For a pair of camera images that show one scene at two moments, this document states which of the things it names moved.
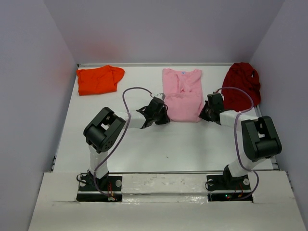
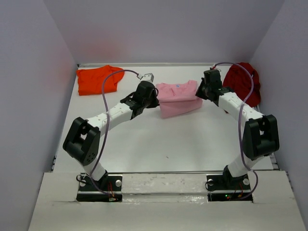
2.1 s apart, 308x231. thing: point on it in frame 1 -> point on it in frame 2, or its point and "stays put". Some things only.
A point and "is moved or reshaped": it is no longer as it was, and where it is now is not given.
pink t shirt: (183, 90) is moved or reshaped
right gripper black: (202, 114) -> (199, 92)
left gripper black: (165, 119) -> (155, 101)
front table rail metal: (164, 172) stays put
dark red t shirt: (244, 76) stays put
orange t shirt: (99, 80) stays put
